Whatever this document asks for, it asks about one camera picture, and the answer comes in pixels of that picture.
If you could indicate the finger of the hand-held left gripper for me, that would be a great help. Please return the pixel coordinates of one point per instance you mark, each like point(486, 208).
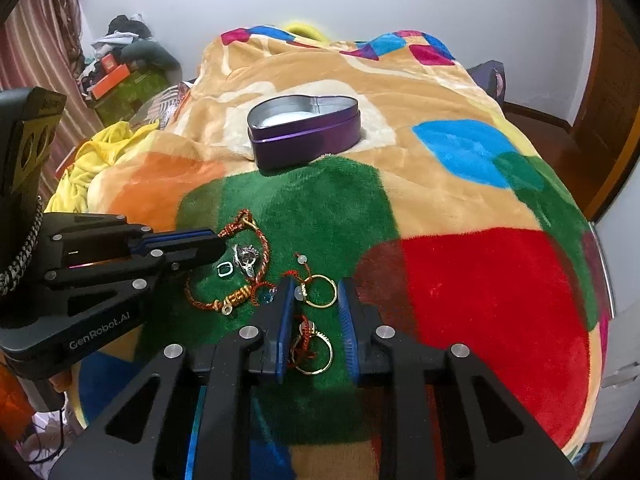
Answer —
point(160, 266)
point(175, 238)

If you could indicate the yellow pillow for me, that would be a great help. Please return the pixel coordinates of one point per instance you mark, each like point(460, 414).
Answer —
point(302, 28)

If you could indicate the purple heart-shaped tin box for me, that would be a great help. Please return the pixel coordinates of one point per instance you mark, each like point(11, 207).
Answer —
point(305, 132)

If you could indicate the green box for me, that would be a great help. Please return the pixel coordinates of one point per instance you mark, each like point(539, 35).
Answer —
point(135, 92)

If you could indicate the pile of clothes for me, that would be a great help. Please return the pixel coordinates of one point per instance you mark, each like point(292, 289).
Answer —
point(135, 45)

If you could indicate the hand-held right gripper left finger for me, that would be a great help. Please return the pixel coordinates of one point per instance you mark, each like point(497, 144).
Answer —
point(286, 332)

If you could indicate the orange box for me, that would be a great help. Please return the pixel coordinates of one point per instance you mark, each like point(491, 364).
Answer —
point(107, 82)

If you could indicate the yellow cloth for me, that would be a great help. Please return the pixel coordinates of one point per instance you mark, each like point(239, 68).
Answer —
point(100, 155)

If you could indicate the wooden door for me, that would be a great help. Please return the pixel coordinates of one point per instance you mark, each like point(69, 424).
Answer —
point(607, 100)

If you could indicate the striped curtain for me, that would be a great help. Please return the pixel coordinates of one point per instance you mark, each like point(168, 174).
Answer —
point(30, 50)

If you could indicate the dark bag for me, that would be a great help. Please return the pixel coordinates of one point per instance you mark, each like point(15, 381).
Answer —
point(492, 79)

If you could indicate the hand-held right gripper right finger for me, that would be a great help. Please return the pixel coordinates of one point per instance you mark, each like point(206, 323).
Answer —
point(347, 332)

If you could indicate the patterned grey cloth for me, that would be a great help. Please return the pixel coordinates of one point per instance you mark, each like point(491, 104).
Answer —
point(162, 107)

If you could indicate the blue crystal bead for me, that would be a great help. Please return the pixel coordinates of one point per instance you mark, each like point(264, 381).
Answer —
point(267, 296)

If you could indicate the colourful patchwork fleece blanket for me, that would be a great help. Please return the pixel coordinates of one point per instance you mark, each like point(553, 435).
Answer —
point(475, 310)

